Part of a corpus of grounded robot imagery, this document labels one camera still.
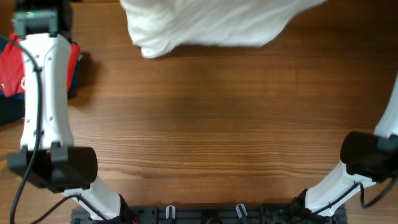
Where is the white t-shirt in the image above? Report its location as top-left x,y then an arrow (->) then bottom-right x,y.
120,0 -> 324,58

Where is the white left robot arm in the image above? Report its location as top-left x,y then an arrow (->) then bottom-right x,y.
7,0 -> 139,223

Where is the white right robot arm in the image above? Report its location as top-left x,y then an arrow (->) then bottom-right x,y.
290,81 -> 397,221

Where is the black folded garment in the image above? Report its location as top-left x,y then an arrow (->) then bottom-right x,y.
0,93 -> 25,126

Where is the red folded t-shirt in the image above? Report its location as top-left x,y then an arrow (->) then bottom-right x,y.
1,32 -> 81,98

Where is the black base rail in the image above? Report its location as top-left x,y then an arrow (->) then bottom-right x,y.
70,203 -> 348,224

